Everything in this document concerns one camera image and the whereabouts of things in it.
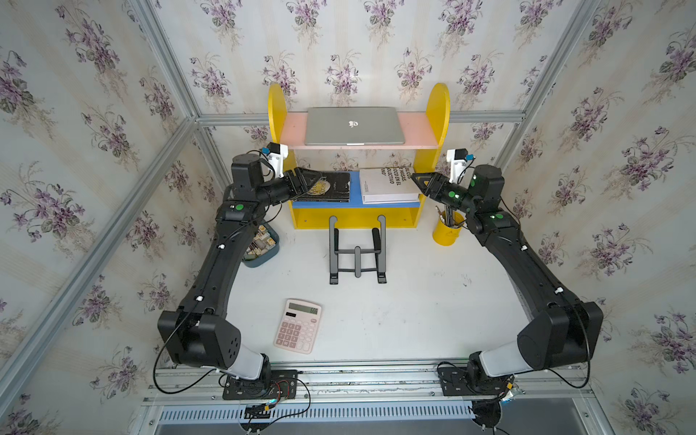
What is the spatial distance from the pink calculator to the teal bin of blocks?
0.63 ft

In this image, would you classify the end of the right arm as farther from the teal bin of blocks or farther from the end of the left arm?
the teal bin of blocks

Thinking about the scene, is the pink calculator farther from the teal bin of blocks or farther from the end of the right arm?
the end of the right arm

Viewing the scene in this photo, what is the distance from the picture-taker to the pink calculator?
0.81m

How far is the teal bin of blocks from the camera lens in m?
0.98
